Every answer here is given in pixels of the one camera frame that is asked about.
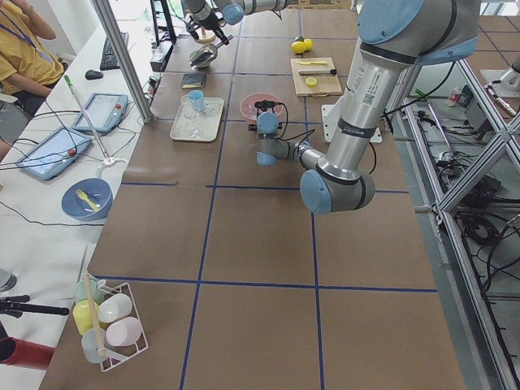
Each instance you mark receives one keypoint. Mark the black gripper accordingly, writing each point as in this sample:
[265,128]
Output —
[205,19]
[263,109]

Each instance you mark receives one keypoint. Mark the metal ice scoop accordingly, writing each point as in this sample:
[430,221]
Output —
[210,53]

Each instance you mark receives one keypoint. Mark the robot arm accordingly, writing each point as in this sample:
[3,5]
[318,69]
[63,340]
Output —
[393,35]
[232,12]

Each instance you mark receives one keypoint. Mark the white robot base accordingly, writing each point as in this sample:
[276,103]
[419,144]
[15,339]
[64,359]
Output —
[330,117]

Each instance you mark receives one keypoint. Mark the wooden cup stand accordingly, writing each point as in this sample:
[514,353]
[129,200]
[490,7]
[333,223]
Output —
[205,35]

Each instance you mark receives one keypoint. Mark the pile of clear ice cubes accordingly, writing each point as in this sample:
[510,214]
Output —
[247,107]

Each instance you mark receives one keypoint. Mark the blue plastic cup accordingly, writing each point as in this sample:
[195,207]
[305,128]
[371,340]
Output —
[197,100]

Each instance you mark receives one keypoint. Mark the pink bowl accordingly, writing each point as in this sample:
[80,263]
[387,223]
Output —
[263,96]

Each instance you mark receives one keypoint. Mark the grey folded cloth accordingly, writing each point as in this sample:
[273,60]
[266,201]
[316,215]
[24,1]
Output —
[193,80]

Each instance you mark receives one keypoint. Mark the lemon half slice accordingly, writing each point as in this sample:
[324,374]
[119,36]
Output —
[311,82]

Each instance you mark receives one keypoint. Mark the wooden cutting board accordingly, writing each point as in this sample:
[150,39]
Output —
[327,85]

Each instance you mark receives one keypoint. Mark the yellow lemon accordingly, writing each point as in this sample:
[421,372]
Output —
[298,47]
[308,44]

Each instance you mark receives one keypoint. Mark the yellow plastic knife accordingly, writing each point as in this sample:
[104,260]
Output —
[307,63]

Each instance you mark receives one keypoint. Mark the clear wine glass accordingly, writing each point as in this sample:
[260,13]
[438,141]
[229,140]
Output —
[190,113]

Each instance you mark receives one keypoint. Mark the cream bear tray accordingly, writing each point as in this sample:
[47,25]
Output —
[208,121]

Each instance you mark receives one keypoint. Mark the black keyboard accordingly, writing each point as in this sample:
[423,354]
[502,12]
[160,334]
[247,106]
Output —
[109,59]

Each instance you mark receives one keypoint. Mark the black computer mouse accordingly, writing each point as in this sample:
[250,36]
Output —
[93,74]

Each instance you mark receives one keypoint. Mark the blue teach pendant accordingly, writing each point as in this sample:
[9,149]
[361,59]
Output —
[54,154]
[106,110]

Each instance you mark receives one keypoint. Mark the person in yellow shirt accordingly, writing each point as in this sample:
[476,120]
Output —
[29,71]

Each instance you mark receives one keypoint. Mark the blue bowl with fork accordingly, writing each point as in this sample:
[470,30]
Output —
[98,190]

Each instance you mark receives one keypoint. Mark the yellow plastic fork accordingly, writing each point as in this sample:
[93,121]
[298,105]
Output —
[82,195]

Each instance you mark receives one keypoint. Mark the aluminium frame post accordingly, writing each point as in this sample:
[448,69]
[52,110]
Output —
[111,28]

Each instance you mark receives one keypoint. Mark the white wire cup rack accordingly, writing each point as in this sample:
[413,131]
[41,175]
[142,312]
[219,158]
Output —
[107,318]

